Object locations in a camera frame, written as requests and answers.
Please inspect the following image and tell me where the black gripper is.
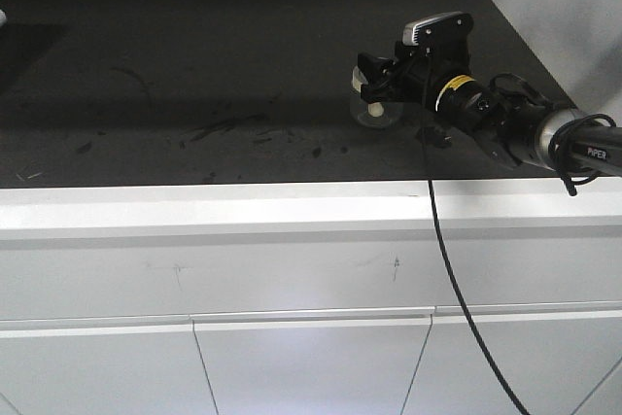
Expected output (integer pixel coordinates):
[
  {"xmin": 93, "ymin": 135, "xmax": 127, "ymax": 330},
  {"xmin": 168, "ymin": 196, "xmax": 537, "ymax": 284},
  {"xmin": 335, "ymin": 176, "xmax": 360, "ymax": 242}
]
[{"xmin": 357, "ymin": 40, "xmax": 474, "ymax": 117}]

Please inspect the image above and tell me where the glass jar with white lid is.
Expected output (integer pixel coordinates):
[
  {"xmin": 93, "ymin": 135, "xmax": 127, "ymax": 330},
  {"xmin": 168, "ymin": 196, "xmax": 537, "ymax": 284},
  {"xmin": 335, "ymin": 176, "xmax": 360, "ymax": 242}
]
[{"xmin": 350, "ymin": 66, "xmax": 403, "ymax": 129}]

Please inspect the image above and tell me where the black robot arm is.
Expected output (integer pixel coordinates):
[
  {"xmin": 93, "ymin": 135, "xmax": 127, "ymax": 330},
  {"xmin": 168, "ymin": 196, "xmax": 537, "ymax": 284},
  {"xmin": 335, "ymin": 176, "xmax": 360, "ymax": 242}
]
[{"xmin": 353, "ymin": 39, "xmax": 621, "ymax": 188}]

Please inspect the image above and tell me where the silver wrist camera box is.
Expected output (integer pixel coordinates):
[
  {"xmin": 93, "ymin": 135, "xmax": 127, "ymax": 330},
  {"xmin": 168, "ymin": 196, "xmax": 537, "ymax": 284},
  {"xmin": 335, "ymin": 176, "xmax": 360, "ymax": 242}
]
[{"xmin": 401, "ymin": 12, "xmax": 474, "ymax": 48}]

